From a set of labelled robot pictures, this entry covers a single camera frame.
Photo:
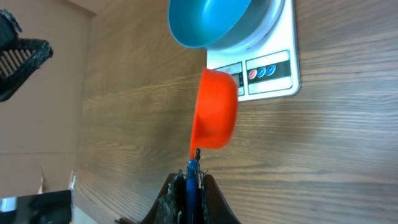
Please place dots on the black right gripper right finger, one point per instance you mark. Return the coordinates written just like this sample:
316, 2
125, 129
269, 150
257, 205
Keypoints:
214, 207

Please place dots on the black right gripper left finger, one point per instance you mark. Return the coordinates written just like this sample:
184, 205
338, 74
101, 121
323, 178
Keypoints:
169, 206

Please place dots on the red measuring scoop blue handle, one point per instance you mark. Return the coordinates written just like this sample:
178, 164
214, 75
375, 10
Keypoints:
213, 124

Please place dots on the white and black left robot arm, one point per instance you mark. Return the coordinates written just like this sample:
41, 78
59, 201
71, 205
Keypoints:
20, 57

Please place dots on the white digital kitchen scale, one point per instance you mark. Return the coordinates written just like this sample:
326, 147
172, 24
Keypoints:
266, 63

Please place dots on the blue metal bowl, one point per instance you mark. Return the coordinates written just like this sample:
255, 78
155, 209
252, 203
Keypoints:
214, 24

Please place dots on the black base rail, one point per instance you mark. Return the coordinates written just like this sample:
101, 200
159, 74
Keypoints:
52, 208

